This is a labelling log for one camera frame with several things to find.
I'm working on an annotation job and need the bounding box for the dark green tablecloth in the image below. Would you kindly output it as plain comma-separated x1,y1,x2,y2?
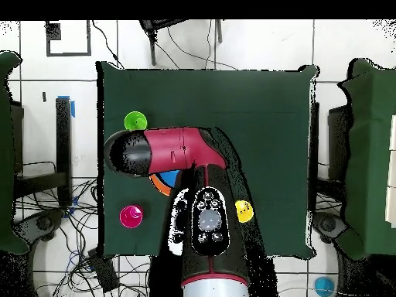
95,60,319,259

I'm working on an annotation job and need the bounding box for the yellow cup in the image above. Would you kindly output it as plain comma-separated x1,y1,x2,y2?
234,200,254,224

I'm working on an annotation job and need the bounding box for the light blue bowl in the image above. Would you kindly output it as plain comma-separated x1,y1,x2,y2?
159,169,181,189

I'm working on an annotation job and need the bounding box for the large yellow-orange bowl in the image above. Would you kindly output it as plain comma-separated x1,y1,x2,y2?
148,173,172,197

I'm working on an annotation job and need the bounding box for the black floor frame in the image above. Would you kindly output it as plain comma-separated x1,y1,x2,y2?
45,20,92,57

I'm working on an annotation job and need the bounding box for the black floor cable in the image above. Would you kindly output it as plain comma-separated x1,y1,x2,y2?
91,20,125,70

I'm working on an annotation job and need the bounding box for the green cloth side table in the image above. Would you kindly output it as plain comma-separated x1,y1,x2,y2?
335,58,396,261
0,50,30,256

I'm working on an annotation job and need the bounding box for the green cup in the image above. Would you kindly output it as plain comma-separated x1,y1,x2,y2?
124,111,149,131

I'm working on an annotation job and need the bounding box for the tangle of cables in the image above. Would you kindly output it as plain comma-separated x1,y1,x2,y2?
15,177,152,297

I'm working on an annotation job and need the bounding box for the red cup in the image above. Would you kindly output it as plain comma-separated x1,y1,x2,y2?
119,204,144,229

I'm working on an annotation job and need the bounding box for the blue cup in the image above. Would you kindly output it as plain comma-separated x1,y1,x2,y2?
313,276,336,297

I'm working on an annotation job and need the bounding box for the black table frame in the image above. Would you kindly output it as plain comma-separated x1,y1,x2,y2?
13,97,73,207
309,101,350,211

